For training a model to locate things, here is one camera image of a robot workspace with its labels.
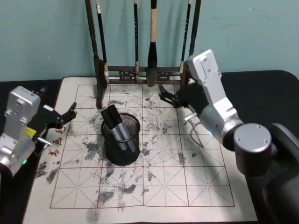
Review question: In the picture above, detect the black table cloth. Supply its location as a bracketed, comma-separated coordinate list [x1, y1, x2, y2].
[0, 69, 299, 224]

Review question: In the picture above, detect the gripper cable with plug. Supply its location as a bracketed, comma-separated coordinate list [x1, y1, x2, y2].
[184, 113, 205, 148]
[35, 137, 52, 156]

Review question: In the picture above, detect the thin black-handled calligraphy brush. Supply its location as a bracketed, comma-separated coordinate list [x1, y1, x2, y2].
[179, 0, 192, 75]
[133, 0, 141, 82]

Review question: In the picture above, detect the large tan-handled calligraphy brush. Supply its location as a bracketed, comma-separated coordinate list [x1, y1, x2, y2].
[146, 0, 159, 88]

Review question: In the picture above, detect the right gripper cable with plug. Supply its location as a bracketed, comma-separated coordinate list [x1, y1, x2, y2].
[184, 113, 205, 148]

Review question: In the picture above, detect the cream gridded calligraphy mat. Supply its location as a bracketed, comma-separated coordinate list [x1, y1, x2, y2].
[22, 76, 259, 224]

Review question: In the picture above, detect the grey marker with black cap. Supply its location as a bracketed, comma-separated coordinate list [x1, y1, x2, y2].
[107, 105, 137, 153]
[100, 109, 128, 153]

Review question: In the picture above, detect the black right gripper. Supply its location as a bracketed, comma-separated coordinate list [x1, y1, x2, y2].
[158, 82, 209, 115]

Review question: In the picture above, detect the black mesh pen holder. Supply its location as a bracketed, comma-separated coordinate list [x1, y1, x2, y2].
[100, 112, 141, 166]

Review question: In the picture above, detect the dark wooden brush rack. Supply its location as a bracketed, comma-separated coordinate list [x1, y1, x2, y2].
[84, 0, 202, 109]

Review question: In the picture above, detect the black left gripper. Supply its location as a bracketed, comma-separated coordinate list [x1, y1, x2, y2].
[25, 101, 78, 154]

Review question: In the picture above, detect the black-handled brush with pale tip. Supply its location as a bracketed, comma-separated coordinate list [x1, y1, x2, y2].
[95, 0, 110, 85]

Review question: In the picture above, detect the left gripper cable with plug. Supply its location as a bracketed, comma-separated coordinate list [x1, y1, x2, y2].
[35, 137, 52, 156]

